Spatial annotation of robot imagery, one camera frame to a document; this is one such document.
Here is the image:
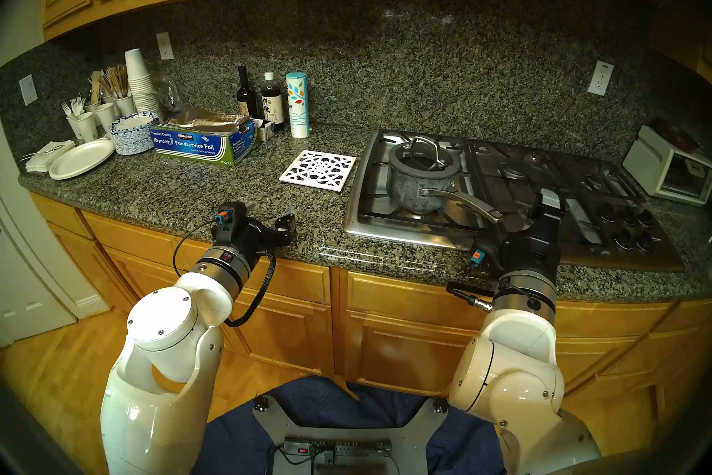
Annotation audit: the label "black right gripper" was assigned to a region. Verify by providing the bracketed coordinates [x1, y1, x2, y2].
[470, 189, 565, 280]

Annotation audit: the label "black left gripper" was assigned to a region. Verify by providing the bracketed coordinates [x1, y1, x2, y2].
[211, 200, 298, 261]

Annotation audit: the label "glass pot lid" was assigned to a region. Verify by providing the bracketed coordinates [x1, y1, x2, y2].
[392, 136, 459, 178]

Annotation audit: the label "dark grey long-handled saucepan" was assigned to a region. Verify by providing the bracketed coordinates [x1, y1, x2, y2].
[387, 140, 506, 225]

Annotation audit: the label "small black cast iron grate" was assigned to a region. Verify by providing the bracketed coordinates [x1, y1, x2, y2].
[578, 159, 649, 205]

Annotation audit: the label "white lattice trivet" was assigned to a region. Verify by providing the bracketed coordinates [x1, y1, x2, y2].
[279, 149, 357, 193]

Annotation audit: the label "blue Reynolds foil box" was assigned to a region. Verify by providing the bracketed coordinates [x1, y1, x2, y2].
[149, 109, 260, 167]

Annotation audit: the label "soy sauce bottle white cap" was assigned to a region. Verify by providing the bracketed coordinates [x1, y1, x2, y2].
[261, 72, 285, 131]

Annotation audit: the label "white toaster oven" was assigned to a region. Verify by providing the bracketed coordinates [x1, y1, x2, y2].
[622, 125, 712, 206]

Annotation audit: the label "blue white leaf-print canister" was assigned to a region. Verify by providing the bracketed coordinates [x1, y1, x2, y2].
[286, 72, 310, 139]

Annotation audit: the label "dark wine bottle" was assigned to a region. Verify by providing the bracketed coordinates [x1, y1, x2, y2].
[236, 65, 258, 118]

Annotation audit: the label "stainless steel gas cooktop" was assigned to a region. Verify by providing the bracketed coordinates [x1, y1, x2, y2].
[343, 128, 686, 273]

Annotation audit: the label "dark red dish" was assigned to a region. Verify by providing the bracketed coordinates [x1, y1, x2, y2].
[654, 118, 703, 153]

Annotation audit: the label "clear plastic bag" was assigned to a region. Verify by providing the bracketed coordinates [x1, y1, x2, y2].
[153, 76, 184, 115]

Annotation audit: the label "stack of blue-patterned paper bowls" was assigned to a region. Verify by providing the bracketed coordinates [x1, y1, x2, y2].
[107, 111, 160, 156]

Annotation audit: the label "wooden base cabinets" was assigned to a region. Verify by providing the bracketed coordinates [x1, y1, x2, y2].
[31, 193, 712, 402]

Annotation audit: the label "white paper plate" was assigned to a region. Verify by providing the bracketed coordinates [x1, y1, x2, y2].
[49, 138, 116, 181]

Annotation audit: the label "stack of white paper cups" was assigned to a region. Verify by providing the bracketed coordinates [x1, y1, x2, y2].
[123, 48, 162, 118]

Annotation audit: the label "wooden chopsticks bundle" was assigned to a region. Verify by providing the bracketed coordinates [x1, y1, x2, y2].
[99, 65, 130, 99]

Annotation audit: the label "dark blue cloth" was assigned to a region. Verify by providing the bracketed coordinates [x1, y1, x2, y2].
[192, 375, 507, 475]

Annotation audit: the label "white paper napkins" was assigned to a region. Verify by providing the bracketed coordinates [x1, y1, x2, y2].
[22, 140, 76, 174]

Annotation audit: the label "black power strip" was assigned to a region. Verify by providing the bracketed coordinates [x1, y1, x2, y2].
[284, 438, 393, 458]

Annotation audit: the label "white door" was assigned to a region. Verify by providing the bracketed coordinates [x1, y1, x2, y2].
[0, 123, 110, 348]

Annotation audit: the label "braided black left arm cable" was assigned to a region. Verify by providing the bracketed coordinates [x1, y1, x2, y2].
[225, 249, 278, 328]

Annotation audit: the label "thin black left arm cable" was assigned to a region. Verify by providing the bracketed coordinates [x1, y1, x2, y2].
[172, 217, 224, 277]

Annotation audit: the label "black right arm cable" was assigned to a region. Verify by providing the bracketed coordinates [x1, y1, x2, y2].
[446, 282, 496, 311]

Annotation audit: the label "grey metal robot base plate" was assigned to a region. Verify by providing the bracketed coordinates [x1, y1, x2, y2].
[253, 395, 450, 475]

